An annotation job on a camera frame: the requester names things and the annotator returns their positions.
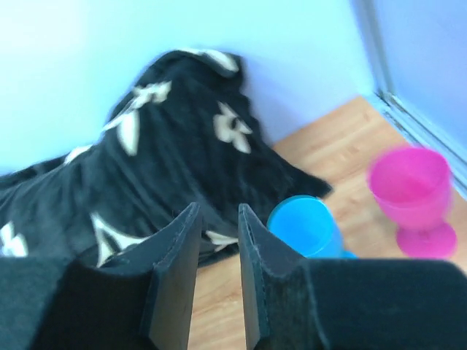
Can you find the magenta plastic wine glass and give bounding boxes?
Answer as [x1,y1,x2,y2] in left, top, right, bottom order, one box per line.
[367,146,458,259]

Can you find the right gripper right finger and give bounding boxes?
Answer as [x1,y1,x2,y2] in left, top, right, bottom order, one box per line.
[238,204,466,349]

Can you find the right aluminium frame post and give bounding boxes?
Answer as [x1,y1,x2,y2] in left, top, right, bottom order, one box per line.
[352,1,466,194]

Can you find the black floral pillow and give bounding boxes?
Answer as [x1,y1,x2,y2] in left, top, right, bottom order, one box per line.
[1,49,332,267]

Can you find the blue wine glass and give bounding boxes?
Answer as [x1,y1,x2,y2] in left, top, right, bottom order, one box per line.
[266,195,356,259]

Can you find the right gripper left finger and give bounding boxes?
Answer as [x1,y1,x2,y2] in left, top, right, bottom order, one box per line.
[1,203,202,349]

